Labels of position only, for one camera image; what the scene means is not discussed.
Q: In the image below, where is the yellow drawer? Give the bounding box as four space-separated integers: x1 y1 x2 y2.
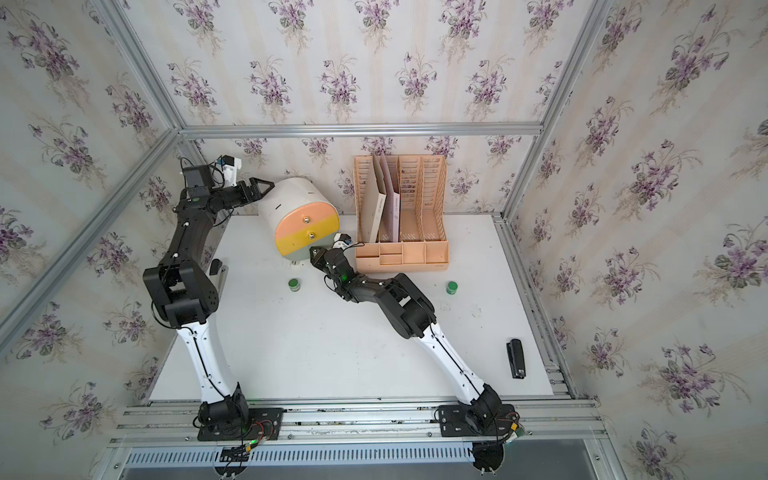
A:
275 215 340 256

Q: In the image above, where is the round white drawer cabinet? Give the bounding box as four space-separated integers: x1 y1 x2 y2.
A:
257 177 340 261

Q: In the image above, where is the pink top drawer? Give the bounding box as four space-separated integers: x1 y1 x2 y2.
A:
275 201 340 238

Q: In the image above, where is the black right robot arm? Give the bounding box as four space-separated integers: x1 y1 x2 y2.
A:
310 247 502 431

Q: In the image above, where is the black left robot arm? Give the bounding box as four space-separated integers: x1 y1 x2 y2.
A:
143 155 275 425

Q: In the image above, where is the pink paper folder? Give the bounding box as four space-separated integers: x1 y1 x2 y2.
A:
379 156 400 243

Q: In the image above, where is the beige cardboard folder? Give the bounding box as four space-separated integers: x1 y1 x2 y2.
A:
360 156 386 243

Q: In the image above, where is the beige plastic file organizer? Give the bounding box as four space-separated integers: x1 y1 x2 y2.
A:
354 155 450 273

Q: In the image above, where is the black stapler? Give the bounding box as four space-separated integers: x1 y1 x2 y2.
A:
506 338 527 380

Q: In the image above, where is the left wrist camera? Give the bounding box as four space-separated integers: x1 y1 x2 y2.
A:
216 155 242 187

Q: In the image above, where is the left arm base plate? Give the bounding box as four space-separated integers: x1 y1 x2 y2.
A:
197 408 285 442

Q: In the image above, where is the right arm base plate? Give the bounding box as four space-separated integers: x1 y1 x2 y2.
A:
434 403 520 438

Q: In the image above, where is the aluminium rail frame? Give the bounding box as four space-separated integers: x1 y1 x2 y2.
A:
93 398 626 479

